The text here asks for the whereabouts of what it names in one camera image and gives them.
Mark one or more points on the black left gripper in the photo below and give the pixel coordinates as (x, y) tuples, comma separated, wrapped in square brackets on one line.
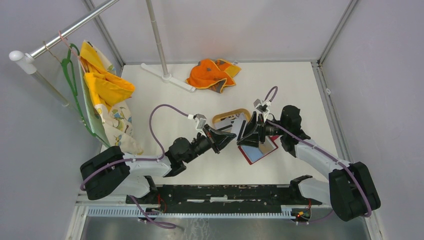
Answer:
[(226, 138)]

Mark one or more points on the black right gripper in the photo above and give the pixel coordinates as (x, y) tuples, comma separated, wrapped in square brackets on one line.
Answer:
[(249, 138)]

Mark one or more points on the white card dark stripe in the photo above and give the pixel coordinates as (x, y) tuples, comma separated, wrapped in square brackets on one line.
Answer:
[(238, 127)]

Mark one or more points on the red leather card holder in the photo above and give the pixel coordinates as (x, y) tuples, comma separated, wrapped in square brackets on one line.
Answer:
[(254, 154)]

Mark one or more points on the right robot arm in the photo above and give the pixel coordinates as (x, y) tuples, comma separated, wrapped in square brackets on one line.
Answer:
[(349, 189)]

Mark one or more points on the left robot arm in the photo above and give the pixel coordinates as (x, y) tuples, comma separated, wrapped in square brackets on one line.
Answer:
[(113, 172)]

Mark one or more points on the white card black stripe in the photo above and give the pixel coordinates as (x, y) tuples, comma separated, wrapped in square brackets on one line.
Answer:
[(224, 125)]

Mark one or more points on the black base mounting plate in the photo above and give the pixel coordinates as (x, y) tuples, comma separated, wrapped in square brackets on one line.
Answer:
[(224, 199)]

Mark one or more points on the orange yellow cloth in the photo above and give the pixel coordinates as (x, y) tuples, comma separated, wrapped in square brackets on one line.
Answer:
[(213, 74)]

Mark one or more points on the white rack stand base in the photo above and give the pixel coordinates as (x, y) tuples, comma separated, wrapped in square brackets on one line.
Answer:
[(167, 78)]

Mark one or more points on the vertical metal pole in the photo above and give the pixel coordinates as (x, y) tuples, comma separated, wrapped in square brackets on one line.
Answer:
[(157, 37)]

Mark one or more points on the yellow patterned hanging cloth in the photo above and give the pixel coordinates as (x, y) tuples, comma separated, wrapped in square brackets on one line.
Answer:
[(108, 94)]

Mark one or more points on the green clothes hanger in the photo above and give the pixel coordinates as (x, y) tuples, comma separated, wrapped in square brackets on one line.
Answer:
[(80, 92)]

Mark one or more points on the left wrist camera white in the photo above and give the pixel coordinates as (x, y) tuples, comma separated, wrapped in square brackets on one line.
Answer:
[(200, 121)]

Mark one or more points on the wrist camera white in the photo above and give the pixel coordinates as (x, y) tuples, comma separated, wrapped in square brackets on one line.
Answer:
[(200, 121), (262, 106)]

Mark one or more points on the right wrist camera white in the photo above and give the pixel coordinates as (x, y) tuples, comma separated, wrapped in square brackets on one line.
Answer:
[(262, 106)]

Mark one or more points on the metal hanging rail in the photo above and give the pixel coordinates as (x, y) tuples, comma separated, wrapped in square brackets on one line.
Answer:
[(26, 60)]

